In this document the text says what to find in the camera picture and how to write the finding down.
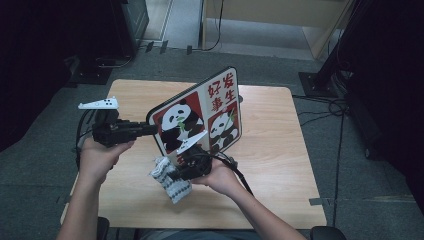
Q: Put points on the black metal stand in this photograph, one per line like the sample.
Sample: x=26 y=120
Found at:
x=321 y=83

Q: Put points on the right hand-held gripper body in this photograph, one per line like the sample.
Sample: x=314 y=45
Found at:
x=198 y=165

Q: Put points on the white grey patterned cloth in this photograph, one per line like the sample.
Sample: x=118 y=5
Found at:
x=173 y=191

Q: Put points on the light wooden cabinet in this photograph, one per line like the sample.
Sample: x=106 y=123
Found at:
x=266 y=11

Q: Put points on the person's left hand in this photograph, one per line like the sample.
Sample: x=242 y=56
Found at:
x=98 y=160

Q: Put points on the person's grey trousers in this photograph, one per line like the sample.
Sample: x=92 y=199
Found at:
x=200 y=235

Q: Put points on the panda print board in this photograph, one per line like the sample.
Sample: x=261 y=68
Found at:
x=200 y=110

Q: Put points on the dark cabinet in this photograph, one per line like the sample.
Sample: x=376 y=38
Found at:
x=133 y=20

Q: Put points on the person's right hand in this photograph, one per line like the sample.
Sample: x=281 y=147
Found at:
x=221 y=176

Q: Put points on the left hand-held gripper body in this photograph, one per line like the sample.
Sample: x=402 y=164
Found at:
x=111 y=131

